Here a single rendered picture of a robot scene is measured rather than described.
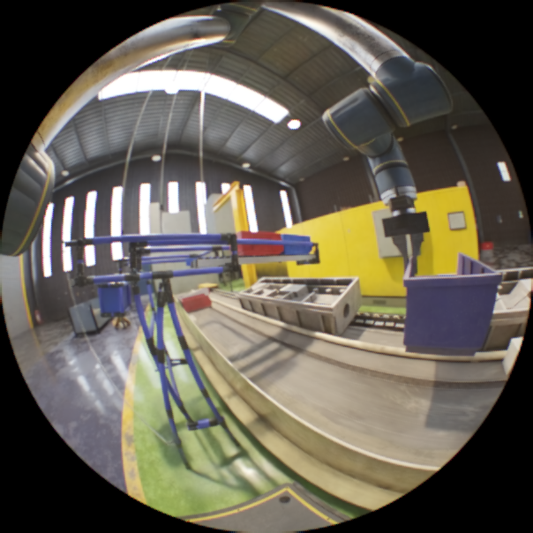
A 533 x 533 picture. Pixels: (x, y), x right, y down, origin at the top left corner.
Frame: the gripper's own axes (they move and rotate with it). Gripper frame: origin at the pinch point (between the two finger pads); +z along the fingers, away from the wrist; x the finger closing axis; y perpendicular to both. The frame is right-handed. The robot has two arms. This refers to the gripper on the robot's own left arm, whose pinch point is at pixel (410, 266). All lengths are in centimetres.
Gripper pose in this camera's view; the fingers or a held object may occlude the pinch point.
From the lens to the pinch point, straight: 49.0
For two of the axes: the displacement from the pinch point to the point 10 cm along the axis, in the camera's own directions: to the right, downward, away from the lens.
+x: -6.0, 0.5, 8.0
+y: 7.8, -1.7, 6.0
